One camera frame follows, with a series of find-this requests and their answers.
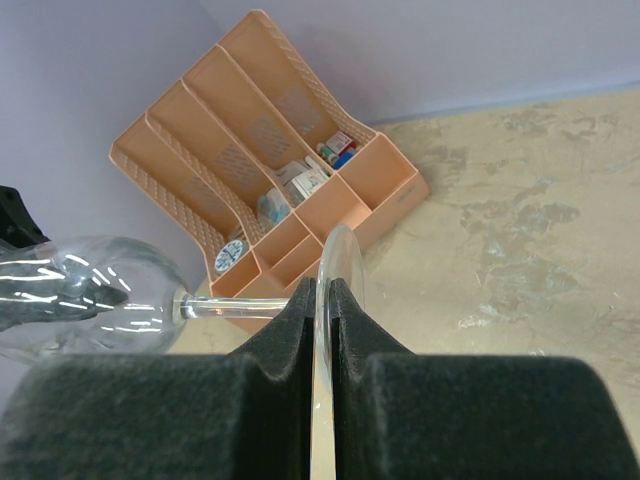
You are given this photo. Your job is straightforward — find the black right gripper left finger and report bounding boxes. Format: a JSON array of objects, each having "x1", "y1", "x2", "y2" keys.
[{"x1": 1, "y1": 279, "x2": 316, "y2": 479}]

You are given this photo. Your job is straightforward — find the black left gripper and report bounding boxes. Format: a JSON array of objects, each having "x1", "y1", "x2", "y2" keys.
[{"x1": 0, "y1": 186, "x2": 128, "y2": 330}]

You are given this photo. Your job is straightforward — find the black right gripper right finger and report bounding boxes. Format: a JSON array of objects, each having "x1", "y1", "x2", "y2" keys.
[{"x1": 330, "y1": 280, "x2": 639, "y2": 479}]

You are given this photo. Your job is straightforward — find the clear wine glass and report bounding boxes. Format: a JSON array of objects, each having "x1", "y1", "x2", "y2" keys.
[{"x1": 1, "y1": 225, "x2": 364, "y2": 479}]

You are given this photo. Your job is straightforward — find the round blue white tape roll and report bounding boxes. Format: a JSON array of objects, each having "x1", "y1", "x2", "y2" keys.
[{"x1": 214, "y1": 239, "x2": 249, "y2": 274}]

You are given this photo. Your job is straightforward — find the blue white plastic pouch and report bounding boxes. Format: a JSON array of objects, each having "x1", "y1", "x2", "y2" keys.
[{"x1": 256, "y1": 188, "x2": 291, "y2": 233}]

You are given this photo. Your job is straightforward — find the white paper packets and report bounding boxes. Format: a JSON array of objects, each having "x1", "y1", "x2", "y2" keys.
[{"x1": 275, "y1": 156, "x2": 330, "y2": 205}]

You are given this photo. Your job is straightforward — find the peach plastic file organizer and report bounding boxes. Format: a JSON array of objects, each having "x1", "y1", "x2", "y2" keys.
[{"x1": 108, "y1": 8, "x2": 432, "y2": 335}]

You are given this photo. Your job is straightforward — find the red white small box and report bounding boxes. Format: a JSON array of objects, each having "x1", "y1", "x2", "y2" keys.
[{"x1": 325, "y1": 131, "x2": 357, "y2": 156}]

